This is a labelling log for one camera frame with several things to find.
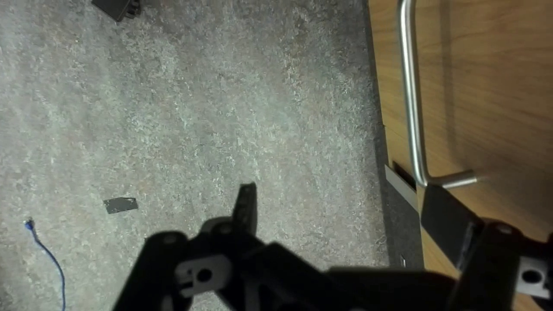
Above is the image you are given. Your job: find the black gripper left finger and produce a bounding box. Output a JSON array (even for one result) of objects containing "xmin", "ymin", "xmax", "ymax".
[{"xmin": 232, "ymin": 182, "xmax": 260, "ymax": 236}]

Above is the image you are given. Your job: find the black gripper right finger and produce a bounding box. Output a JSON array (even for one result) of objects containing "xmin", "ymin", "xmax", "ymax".
[{"xmin": 422, "ymin": 182, "xmax": 483, "ymax": 272}]

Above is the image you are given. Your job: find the silver metal drawer handle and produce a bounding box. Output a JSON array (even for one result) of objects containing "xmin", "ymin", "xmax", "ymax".
[{"xmin": 398, "ymin": 0, "xmax": 481, "ymax": 191}]

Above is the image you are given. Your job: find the white drawer with wooden front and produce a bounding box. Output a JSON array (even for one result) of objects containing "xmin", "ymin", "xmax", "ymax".
[{"xmin": 367, "ymin": 0, "xmax": 553, "ymax": 311}]

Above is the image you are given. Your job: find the grey tape patch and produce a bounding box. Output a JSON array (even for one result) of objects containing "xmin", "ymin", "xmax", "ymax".
[{"xmin": 102, "ymin": 196, "xmax": 140, "ymax": 217}]

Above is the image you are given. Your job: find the black floor object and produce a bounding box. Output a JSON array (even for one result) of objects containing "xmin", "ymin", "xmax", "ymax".
[{"xmin": 92, "ymin": 0, "xmax": 144, "ymax": 25}]

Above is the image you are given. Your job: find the blue cable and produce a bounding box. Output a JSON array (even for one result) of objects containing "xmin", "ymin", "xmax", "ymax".
[{"xmin": 23, "ymin": 217, "xmax": 70, "ymax": 311}]

